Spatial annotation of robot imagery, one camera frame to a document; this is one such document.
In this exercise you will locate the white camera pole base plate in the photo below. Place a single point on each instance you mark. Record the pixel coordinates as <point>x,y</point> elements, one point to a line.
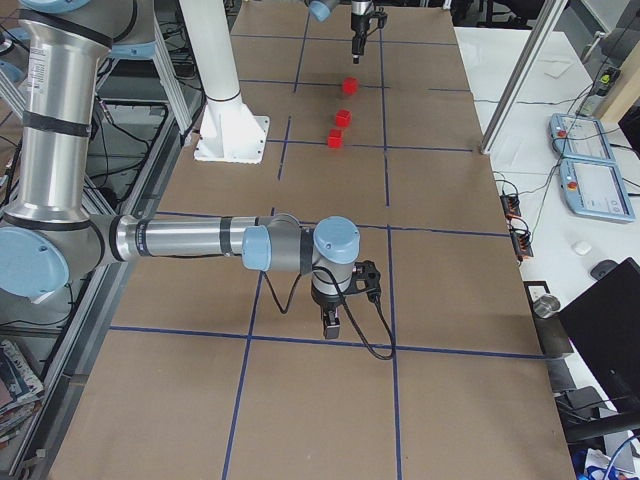
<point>231,133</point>

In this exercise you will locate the teach pendant upper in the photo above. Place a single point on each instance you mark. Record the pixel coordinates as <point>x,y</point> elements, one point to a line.
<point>580,138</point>

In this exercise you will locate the black power strip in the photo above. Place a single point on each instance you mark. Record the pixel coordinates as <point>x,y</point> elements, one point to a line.
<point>521,242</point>
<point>511,205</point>

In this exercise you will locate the steel cup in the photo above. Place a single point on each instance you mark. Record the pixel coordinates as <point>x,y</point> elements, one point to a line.
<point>546,306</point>

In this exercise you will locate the teach pendant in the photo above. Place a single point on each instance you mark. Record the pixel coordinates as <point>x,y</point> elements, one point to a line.
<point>595,189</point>
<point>580,138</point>

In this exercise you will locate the black power strip right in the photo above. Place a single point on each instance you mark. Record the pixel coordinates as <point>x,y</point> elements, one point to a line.
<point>521,242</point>

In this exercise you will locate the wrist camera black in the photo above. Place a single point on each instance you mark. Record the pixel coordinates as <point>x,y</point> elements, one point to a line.
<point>380,16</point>
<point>365,279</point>

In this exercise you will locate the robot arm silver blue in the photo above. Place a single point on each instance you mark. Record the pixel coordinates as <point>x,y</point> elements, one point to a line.
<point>48,238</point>
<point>322,9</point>

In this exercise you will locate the small white box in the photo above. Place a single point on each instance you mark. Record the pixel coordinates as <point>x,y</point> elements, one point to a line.
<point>581,248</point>

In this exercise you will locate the stack of magazines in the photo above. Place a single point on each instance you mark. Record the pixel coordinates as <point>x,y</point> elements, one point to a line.
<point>21,391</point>

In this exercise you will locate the red wooden block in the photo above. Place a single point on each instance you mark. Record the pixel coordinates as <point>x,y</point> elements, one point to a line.
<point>350,86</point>
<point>343,118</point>
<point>335,139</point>

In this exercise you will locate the black power strip left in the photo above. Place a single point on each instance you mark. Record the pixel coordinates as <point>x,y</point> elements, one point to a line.
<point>511,205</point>

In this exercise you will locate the white camera pole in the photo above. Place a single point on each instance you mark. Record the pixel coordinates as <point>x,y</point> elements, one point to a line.
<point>209,36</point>

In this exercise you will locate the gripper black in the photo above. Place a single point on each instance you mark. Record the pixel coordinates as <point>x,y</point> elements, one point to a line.
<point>326,301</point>
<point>358,26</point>

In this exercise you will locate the teach pendant lower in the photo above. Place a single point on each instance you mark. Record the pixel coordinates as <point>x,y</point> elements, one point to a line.
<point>595,189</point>

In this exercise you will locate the black laptop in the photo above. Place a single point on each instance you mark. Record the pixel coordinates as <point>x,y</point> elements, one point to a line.
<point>603,324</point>

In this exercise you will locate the aluminium profile post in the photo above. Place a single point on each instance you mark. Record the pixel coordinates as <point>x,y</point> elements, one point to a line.
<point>549,16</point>

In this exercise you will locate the black computer mouse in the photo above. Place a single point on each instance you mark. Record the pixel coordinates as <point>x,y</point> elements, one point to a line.
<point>602,268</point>

